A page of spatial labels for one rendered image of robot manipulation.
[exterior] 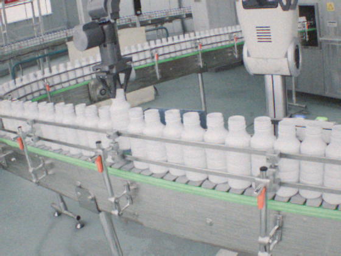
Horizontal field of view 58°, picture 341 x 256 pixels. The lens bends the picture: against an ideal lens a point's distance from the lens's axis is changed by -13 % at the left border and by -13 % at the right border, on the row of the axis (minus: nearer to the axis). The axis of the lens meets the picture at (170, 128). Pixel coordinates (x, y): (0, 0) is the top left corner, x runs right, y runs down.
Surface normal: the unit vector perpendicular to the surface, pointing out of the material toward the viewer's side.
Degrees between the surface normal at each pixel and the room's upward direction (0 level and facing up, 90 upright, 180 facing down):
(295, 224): 90
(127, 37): 90
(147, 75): 90
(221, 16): 90
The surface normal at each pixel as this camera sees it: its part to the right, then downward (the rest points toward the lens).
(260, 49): -0.57, 0.36
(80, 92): 0.59, 0.19
